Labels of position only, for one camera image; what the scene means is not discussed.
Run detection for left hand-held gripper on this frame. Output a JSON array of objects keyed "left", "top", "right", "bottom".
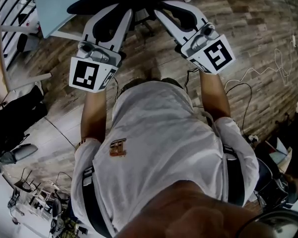
[{"left": 68, "top": 3, "right": 134, "bottom": 94}]

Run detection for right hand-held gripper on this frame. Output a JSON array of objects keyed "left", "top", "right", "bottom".
[{"left": 153, "top": 0, "right": 237, "bottom": 76}]

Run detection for person's left forearm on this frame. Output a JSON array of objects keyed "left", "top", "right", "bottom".
[{"left": 79, "top": 90, "right": 108, "bottom": 144}]

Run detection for person's right forearm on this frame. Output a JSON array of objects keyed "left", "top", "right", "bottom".
[{"left": 198, "top": 70, "right": 232, "bottom": 121}]

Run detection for light blue table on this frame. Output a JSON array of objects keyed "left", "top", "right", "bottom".
[{"left": 33, "top": 0, "right": 100, "bottom": 41}]

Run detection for person's black trousers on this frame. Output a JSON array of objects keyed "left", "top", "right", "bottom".
[{"left": 123, "top": 77, "right": 184, "bottom": 88}]

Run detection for black metal railing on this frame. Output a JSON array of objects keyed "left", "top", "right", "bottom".
[{"left": 0, "top": 0, "right": 38, "bottom": 68}]

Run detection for person's white t-shirt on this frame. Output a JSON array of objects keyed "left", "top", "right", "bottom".
[{"left": 71, "top": 80, "right": 261, "bottom": 238}]

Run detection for open cardboard box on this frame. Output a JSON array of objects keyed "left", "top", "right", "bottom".
[{"left": 268, "top": 137, "right": 293, "bottom": 171}]

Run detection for small dark chair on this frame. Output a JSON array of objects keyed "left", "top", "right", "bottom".
[{"left": 13, "top": 167, "right": 41, "bottom": 193}]

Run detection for dark round bin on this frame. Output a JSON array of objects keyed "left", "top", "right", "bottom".
[{"left": 255, "top": 157, "right": 289, "bottom": 208}]

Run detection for person's head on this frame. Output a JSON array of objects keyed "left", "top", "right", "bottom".
[{"left": 116, "top": 179, "right": 273, "bottom": 238}]

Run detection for black cable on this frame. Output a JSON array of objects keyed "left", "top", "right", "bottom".
[
  {"left": 43, "top": 116, "right": 77, "bottom": 149},
  {"left": 225, "top": 82, "right": 253, "bottom": 136}
]

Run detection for white cable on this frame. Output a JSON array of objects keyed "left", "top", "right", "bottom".
[{"left": 224, "top": 33, "right": 297, "bottom": 89}]

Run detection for black harness strap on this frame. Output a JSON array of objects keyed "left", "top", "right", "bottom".
[
  {"left": 81, "top": 166, "right": 113, "bottom": 238},
  {"left": 222, "top": 143, "right": 247, "bottom": 207}
]

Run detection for black head-worn camera mount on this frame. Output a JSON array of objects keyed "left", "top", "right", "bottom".
[{"left": 239, "top": 209, "right": 298, "bottom": 238}]

